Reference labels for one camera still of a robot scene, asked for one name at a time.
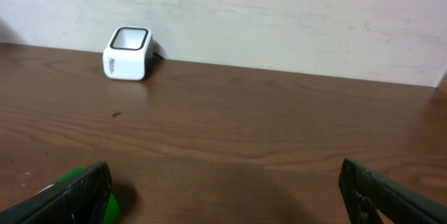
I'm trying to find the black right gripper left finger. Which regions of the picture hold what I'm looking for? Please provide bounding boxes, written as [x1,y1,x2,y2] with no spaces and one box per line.
[1,161,112,224]

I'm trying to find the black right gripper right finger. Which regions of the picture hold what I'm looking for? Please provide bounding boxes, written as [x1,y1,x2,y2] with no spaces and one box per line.
[339,158,446,224]

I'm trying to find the green lid jar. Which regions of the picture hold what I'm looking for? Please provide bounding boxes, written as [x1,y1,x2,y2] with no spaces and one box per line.
[38,167,121,224]

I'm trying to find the white barcode scanner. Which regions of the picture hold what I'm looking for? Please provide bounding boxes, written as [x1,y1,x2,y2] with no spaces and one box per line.
[103,27,154,80]

